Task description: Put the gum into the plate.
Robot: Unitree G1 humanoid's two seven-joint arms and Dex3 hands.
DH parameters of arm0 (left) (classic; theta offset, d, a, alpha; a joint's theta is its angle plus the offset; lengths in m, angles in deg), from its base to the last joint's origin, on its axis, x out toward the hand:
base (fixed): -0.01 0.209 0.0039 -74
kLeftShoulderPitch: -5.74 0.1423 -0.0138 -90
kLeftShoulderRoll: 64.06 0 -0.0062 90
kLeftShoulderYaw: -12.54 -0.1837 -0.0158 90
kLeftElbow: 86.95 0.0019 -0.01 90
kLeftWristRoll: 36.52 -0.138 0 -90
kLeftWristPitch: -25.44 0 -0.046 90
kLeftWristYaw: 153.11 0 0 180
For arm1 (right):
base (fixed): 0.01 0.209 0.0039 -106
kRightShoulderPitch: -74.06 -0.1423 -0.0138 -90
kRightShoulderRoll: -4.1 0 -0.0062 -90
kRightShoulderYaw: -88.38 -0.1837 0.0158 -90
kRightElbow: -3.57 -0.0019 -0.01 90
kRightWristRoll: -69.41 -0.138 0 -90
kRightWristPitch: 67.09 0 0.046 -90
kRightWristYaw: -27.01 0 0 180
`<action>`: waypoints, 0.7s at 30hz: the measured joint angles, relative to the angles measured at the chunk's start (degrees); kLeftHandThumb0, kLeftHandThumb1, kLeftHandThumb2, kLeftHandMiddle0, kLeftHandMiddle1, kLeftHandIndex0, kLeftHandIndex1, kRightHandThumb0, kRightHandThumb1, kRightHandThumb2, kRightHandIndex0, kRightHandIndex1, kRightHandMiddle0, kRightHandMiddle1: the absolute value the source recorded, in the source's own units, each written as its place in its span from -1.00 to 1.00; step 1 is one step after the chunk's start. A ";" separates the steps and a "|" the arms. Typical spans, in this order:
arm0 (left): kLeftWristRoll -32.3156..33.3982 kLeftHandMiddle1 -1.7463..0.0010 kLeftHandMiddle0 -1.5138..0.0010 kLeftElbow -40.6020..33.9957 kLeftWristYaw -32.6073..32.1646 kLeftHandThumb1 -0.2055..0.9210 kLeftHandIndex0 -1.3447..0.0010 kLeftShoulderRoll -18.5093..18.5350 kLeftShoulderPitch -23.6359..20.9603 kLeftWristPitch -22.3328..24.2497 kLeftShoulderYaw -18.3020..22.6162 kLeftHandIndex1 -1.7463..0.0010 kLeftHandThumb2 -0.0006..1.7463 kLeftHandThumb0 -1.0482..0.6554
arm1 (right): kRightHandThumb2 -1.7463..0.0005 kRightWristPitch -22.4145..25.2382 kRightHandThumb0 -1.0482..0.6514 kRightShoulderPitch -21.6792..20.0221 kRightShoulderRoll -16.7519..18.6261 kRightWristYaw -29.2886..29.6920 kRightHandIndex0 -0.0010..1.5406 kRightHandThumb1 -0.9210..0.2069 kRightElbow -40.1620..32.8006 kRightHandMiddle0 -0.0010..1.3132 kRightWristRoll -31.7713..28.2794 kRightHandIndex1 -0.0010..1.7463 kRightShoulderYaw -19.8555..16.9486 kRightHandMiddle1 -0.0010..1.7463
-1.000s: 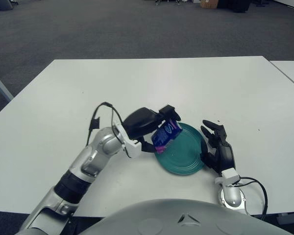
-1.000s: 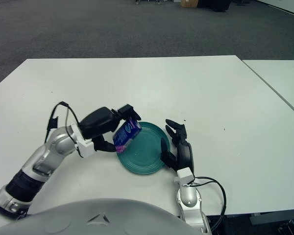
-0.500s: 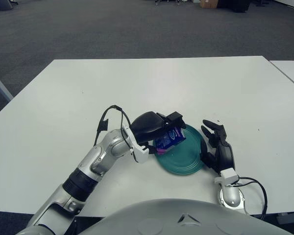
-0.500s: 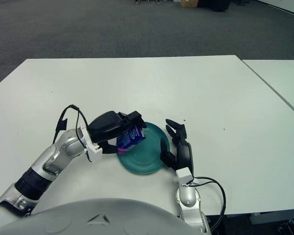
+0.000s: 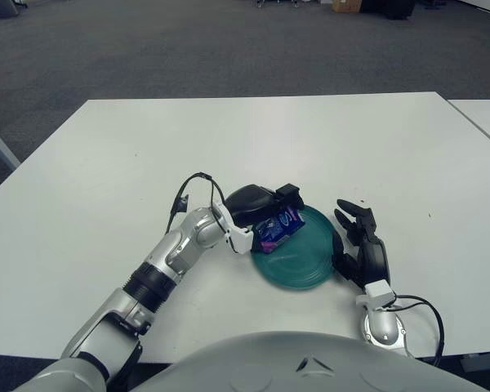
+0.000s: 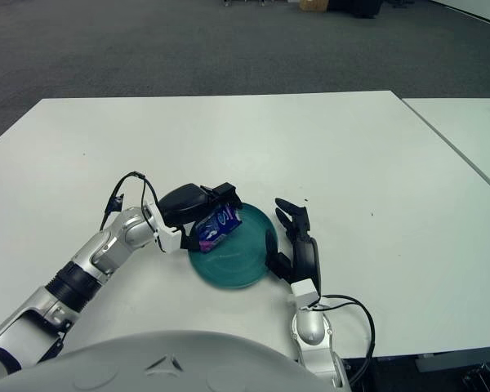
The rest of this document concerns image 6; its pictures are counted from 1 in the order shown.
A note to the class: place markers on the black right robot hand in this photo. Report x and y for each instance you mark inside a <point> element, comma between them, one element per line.
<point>306,259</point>

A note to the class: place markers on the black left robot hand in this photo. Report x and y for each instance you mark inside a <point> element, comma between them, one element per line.
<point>183,204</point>

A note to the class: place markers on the blue gum pack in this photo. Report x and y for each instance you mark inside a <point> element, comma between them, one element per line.
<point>216,228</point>

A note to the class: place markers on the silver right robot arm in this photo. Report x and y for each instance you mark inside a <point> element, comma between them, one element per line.
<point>308,326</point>

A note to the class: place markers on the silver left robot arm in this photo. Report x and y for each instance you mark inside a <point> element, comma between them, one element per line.
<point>85,261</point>

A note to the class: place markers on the teal ribbed plate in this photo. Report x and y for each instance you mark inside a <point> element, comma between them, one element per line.
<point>237,261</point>

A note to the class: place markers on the grey robot torso shell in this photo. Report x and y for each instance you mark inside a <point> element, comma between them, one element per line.
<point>106,363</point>

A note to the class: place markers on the adjacent white table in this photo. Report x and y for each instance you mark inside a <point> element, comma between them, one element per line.
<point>465,130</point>

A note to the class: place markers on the brown cardboard box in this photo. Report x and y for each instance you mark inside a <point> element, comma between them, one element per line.
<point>314,4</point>

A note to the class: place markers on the black cabinet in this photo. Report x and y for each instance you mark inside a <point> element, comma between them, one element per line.
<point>357,7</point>

